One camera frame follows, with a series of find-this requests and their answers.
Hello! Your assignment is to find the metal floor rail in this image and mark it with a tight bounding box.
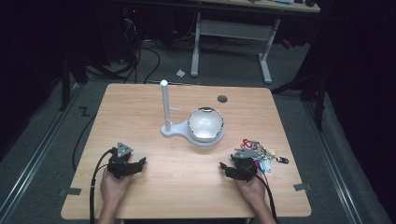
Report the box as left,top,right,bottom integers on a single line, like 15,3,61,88
302,98,364,224
0,83,82,224

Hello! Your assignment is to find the thin black floor cable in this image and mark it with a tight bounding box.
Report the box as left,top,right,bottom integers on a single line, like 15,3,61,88
72,113,98,173

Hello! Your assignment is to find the pile of coloured key tags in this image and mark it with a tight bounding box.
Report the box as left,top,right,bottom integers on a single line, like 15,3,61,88
239,138,280,174

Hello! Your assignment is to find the grey tape piece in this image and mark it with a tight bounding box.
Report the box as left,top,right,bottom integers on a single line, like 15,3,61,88
292,183,312,192
59,187,82,197

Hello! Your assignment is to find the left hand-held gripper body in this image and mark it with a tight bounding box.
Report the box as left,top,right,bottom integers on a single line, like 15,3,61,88
106,142,142,180

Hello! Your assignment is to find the white round bowl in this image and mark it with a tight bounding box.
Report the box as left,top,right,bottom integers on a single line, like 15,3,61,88
187,106,225,144

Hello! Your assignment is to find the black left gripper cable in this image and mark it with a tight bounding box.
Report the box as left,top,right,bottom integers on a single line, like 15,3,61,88
89,147,119,224

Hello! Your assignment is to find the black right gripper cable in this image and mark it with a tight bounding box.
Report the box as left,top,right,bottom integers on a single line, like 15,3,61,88
253,170,280,224

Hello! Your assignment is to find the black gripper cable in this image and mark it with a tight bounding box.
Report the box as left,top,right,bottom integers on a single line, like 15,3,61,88
89,147,119,224
253,170,280,224

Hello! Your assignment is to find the dark metal stand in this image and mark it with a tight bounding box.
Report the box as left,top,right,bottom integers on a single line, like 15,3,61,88
270,69,331,133
59,52,89,112

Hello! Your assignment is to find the white stand with pole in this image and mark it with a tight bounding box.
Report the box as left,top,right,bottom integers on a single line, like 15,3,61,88
159,79,226,147

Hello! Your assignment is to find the person's left hand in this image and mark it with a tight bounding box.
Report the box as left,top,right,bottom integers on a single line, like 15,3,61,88
100,169,134,204

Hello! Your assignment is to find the wooden desk with white legs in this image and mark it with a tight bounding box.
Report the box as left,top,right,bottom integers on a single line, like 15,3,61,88
190,0,321,86

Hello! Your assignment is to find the person's right hand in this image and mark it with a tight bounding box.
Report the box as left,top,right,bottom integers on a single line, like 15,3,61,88
233,176,268,209

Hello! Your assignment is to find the bundle of black floor cables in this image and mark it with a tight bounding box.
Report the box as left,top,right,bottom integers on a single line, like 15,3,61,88
83,12,162,85

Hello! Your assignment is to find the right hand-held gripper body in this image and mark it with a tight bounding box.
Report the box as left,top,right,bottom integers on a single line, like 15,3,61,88
229,147,260,183

